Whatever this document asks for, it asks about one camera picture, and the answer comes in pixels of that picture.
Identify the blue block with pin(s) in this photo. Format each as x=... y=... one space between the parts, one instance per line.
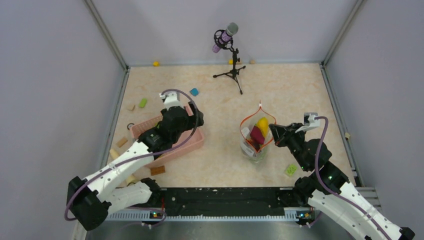
x=194 y=92

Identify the green lego brick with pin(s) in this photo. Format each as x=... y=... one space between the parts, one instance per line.
x=291 y=170

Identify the green block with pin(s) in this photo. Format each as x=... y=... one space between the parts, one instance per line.
x=142 y=102

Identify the small wooden cube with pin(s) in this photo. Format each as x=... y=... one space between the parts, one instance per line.
x=131 y=107

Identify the yellow mango toy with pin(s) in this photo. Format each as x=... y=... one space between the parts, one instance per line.
x=263 y=125

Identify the wooden rectangular block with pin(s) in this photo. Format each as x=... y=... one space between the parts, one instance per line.
x=120 y=143

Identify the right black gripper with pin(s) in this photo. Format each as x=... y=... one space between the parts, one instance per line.
x=281 y=134

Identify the wooden cylinder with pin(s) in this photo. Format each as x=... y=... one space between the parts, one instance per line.
x=113 y=154

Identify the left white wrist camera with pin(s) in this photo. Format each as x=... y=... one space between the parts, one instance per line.
x=171 y=99

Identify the dark red sweet potato toy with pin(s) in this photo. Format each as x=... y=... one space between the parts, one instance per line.
x=256 y=135

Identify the clear zip top bag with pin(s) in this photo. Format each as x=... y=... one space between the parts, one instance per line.
x=246 y=126

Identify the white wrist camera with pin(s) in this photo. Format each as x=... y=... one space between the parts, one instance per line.
x=171 y=99
x=310 y=122

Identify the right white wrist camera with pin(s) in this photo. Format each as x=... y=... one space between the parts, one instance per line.
x=310 y=122

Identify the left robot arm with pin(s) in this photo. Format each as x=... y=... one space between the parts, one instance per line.
x=92 y=199

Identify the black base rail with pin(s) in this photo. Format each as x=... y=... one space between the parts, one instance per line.
x=224 y=201

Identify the brown bear chocolate toy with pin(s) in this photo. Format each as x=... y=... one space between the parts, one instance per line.
x=254 y=145

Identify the pink plastic basket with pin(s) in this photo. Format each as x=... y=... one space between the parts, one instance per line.
x=194 y=143

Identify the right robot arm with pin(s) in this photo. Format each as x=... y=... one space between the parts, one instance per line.
x=329 y=190

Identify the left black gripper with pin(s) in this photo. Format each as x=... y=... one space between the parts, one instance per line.
x=193 y=120

